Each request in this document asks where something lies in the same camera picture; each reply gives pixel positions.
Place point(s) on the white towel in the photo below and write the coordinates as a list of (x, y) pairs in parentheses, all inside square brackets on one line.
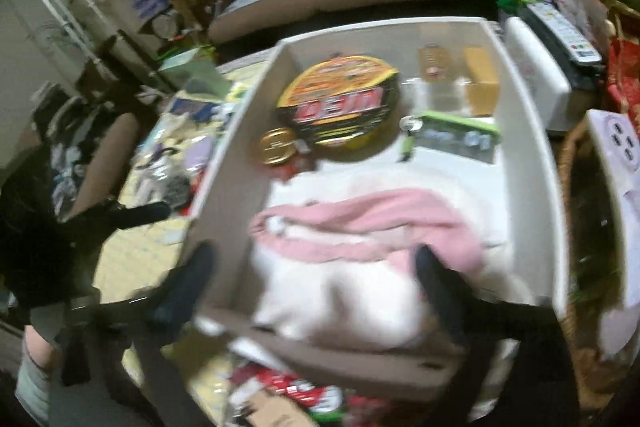
[(340, 302)]

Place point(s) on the grey remote control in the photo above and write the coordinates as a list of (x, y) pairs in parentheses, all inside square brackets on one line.
[(560, 34)]

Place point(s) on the black patterned pouch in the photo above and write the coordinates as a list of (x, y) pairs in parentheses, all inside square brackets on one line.
[(176, 192)]

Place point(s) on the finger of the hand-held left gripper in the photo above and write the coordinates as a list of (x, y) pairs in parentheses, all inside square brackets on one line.
[(135, 214)]

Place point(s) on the red sauce packet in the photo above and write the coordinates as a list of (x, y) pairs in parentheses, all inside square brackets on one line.
[(300, 392)]

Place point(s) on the pile of patterned clothes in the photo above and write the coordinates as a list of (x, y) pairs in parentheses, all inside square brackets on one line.
[(65, 147)]

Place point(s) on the white appliance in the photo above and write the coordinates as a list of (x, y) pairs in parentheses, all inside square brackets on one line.
[(535, 77)]

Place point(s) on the wicker basket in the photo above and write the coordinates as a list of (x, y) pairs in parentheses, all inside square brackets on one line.
[(567, 187)]

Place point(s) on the white purple power strip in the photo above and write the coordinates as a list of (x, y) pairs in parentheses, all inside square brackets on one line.
[(607, 167)]

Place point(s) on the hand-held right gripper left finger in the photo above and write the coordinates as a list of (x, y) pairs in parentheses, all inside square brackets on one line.
[(182, 292)]

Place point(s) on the pale green book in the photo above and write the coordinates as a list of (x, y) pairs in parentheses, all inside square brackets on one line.
[(195, 72)]

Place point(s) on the red jar with gold lid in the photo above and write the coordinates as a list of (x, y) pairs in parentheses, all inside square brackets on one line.
[(277, 146)]

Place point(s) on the small clear bottle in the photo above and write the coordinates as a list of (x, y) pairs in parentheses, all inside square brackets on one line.
[(436, 62)]

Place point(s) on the lilac round pad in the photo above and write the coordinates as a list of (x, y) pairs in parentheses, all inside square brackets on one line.
[(197, 154)]

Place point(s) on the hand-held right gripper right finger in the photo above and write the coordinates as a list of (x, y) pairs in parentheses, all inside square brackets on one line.
[(442, 302)]

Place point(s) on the yellow box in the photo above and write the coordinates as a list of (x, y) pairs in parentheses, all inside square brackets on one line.
[(481, 77)]

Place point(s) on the instant noodle bowl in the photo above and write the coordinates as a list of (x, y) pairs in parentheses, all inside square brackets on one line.
[(340, 102)]

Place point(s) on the white storage box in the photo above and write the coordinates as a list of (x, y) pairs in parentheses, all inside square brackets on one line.
[(525, 167)]

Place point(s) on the round white clock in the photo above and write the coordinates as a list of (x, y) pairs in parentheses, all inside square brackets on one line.
[(163, 26)]

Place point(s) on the green case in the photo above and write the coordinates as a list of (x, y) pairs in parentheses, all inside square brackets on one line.
[(455, 134)]

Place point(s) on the brown chair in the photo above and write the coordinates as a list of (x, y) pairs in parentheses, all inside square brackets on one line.
[(107, 157)]

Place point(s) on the person's left forearm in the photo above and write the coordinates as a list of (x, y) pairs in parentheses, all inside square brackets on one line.
[(35, 382)]

